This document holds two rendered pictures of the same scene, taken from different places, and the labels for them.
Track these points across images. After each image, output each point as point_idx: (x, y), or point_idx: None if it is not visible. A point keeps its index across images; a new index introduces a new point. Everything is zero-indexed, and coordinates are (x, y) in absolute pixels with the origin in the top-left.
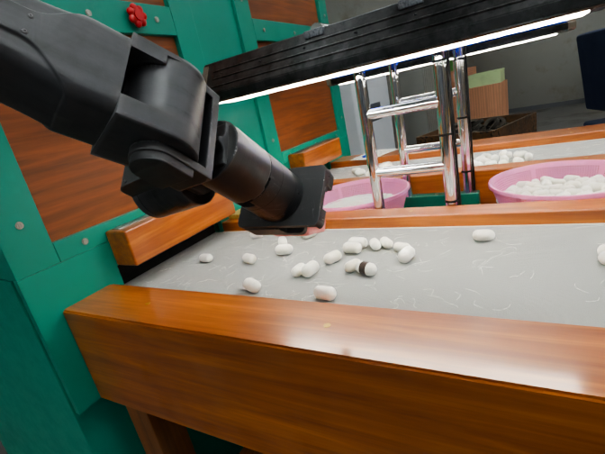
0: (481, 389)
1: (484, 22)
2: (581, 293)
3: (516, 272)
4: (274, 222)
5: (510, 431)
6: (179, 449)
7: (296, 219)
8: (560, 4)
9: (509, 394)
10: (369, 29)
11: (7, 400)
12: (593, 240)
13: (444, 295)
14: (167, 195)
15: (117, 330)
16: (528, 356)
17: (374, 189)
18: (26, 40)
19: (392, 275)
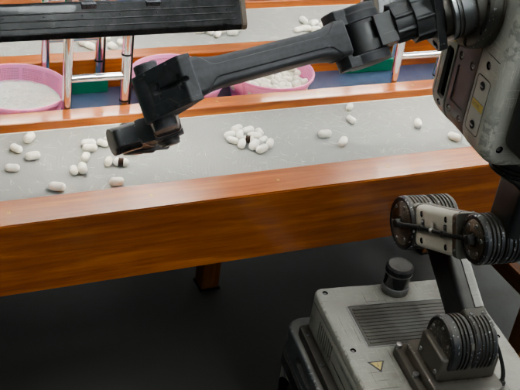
0: (226, 202)
1: (193, 27)
2: (228, 159)
3: (196, 152)
4: (147, 148)
5: (232, 214)
6: None
7: (158, 146)
8: (223, 26)
9: (234, 200)
10: (129, 14)
11: None
12: (216, 127)
13: (176, 171)
14: (135, 146)
15: (2, 234)
16: (234, 187)
17: (67, 93)
18: (178, 118)
19: (137, 163)
